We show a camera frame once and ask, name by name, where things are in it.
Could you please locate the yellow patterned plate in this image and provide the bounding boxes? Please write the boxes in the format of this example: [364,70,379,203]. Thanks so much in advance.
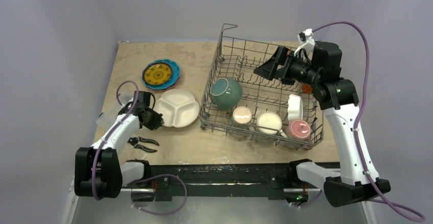
[142,62,173,86]

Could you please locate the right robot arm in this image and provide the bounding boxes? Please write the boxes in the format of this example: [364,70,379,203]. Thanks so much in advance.
[254,41,391,207]

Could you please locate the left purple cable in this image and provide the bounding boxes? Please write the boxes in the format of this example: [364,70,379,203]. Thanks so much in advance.
[91,80,140,201]

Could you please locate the white scalloped teal bowl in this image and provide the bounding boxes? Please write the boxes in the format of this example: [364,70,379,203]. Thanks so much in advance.
[210,78,243,110]

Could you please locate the cream dragon mug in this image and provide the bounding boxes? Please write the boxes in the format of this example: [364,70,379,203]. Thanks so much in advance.
[231,107,252,130]

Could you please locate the orange red plate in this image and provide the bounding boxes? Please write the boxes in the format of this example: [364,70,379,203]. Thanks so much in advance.
[301,83,312,94]

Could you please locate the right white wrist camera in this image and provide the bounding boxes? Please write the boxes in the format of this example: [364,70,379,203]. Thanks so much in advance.
[294,29,315,57]

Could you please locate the white scalloped small bowl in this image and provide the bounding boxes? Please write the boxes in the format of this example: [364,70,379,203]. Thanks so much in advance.
[287,94,303,121]

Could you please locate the teal blue plate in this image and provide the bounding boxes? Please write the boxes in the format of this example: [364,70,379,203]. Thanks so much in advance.
[141,59,181,91]

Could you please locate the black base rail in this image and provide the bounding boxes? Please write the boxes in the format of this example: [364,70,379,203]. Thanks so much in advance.
[123,161,324,201]

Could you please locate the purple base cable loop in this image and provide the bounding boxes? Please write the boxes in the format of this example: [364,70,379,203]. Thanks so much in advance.
[130,174,188,217]

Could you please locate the clear plastic tray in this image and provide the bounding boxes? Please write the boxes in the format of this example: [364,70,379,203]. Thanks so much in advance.
[96,90,133,131]

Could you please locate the black pruning shears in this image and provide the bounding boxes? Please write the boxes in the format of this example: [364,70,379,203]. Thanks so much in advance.
[127,136,160,153]

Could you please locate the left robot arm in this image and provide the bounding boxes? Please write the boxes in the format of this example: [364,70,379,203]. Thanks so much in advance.
[74,91,163,200]

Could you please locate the cream divided plate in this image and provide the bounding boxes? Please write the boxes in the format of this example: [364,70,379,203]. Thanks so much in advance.
[154,89,200,128]

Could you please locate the grey wire dish rack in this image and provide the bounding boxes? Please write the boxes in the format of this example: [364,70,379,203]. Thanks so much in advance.
[199,23,324,150]

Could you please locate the pink ghost mug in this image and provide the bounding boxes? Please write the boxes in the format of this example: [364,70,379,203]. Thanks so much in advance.
[284,119,312,143]

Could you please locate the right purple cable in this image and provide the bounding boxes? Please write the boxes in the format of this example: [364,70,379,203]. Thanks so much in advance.
[291,21,426,223]

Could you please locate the green floral mug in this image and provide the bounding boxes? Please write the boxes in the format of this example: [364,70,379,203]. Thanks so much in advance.
[256,112,287,138]

